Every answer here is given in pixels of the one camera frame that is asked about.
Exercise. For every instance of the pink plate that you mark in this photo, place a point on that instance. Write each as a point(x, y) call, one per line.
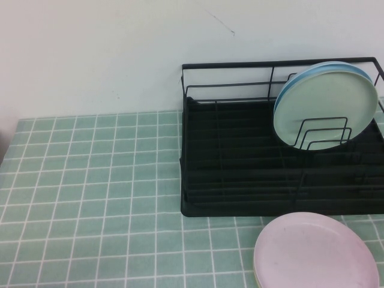
point(312, 255)

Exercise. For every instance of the blue plate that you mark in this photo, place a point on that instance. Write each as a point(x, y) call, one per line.
point(330, 65)

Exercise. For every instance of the green checked tablecloth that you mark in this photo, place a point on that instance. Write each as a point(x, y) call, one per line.
point(90, 195)

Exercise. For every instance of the light green plate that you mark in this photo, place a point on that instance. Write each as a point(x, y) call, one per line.
point(324, 102)

